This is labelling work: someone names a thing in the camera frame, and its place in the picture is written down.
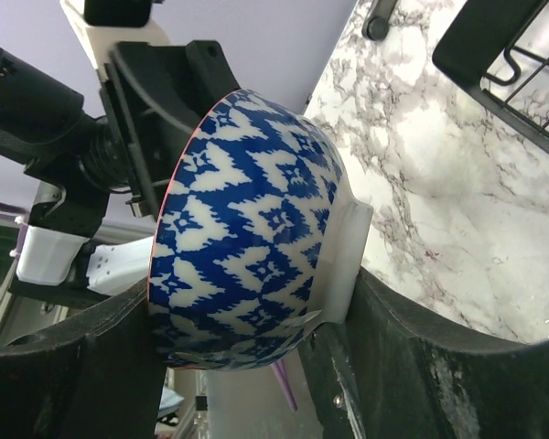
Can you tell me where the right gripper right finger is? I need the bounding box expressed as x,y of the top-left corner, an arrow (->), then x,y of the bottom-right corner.
299,271 -> 549,438

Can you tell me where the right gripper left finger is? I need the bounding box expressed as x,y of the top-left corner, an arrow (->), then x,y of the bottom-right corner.
0,280 -> 166,438

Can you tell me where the red blue patterned bowl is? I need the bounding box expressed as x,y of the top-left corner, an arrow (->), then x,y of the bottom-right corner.
148,90 -> 373,370

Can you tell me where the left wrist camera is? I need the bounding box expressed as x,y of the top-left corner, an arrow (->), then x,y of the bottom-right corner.
59,0 -> 171,82

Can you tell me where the black wire dish rack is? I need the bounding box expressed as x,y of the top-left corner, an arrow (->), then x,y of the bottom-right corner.
433,1 -> 549,155

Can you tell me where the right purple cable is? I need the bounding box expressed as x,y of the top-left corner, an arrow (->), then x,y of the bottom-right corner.
272,359 -> 299,412

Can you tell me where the dark metal T handle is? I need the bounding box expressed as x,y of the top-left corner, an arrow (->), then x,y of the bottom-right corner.
362,0 -> 397,42

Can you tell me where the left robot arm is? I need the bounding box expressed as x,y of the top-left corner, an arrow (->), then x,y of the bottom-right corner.
0,40 -> 239,308

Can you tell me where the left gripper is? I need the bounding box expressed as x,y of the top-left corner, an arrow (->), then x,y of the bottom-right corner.
102,40 -> 240,218

